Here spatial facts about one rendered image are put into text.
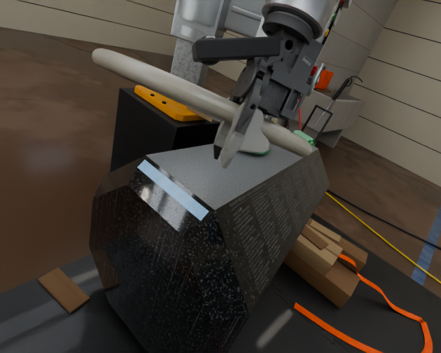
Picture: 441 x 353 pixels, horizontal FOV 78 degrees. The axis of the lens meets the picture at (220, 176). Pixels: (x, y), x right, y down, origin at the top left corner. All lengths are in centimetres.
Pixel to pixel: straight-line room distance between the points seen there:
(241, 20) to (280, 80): 140
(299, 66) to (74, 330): 137
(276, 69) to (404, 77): 566
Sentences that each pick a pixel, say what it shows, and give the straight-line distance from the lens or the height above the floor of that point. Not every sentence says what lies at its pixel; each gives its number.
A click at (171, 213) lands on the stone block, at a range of 87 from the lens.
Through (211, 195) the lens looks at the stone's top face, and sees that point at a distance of 89.
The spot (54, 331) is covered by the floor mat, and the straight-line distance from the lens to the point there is 151.
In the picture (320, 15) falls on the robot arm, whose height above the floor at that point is 137.
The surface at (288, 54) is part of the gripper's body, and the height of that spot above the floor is 131.
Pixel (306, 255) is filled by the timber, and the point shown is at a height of 19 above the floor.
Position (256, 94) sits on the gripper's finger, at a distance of 36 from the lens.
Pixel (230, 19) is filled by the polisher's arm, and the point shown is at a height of 133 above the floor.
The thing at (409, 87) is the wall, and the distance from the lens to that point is 599.
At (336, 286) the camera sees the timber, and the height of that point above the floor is 14.
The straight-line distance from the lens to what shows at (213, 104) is 39.
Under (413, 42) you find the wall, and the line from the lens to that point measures 609.
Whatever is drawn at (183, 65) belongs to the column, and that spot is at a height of 101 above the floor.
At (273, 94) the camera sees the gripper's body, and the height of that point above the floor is 126.
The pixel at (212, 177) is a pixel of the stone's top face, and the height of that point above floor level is 84.
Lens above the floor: 133
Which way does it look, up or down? 29 degrees down
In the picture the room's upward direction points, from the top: 20 degrees clockwise
